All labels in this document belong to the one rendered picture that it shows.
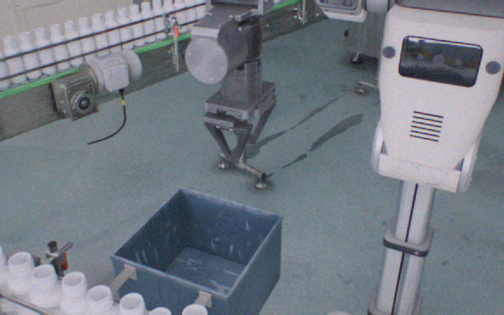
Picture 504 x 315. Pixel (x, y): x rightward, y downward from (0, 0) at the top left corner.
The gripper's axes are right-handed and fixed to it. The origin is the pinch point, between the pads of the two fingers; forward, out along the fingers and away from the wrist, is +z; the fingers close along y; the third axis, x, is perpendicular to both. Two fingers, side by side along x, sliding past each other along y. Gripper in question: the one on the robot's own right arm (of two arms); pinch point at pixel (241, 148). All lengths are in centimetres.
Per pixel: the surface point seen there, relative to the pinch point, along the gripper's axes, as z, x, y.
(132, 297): 24.5, -13.6, 13.1
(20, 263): 26.0, -37.7, 13.4
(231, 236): 57, -24, -42
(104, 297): 26.4, -19.1, 13.6
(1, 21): 92, -330, -242
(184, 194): 47, -38, -42
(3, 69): 33, -125, -64
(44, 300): 27.9, -29.1, 17.2
